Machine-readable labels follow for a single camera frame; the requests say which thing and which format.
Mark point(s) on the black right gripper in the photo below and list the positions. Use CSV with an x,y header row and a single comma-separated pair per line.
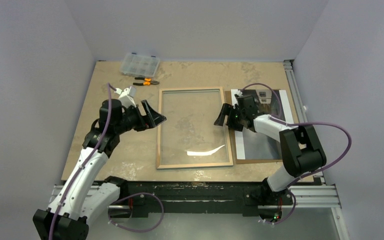
x,y
232,114

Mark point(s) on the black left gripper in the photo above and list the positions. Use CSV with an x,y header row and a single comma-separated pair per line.
x,y
144,123

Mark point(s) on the brown cardboard backing board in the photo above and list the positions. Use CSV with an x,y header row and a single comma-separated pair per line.
x,y
261,161

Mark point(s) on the grey landscape photo print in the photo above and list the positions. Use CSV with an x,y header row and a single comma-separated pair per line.
x,y
261,145

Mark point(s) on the blue wooden picture frame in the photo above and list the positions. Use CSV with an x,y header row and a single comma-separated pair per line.
x,y
188,138

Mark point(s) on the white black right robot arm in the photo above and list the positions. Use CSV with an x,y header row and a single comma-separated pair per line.
x,y
301,150

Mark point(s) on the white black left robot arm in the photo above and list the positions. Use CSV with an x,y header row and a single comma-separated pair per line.
x,y
85,165

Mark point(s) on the orange black pliers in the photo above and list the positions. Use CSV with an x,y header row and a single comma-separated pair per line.
x,y
145,81

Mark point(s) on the clear plastic organizer box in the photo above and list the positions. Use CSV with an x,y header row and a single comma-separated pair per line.
x,y
136,65

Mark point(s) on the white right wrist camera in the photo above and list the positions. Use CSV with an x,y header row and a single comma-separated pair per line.
x,y
238,93

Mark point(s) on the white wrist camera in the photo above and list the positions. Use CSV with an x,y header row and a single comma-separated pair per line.
x,y
238,93
126,96

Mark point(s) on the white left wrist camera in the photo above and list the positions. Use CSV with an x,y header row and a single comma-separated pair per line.
x,y
126,96

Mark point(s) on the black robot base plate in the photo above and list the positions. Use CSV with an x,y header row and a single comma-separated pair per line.
x,y
140,198

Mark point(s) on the aluminium front rail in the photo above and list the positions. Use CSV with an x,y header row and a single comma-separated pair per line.
x,y
308,196

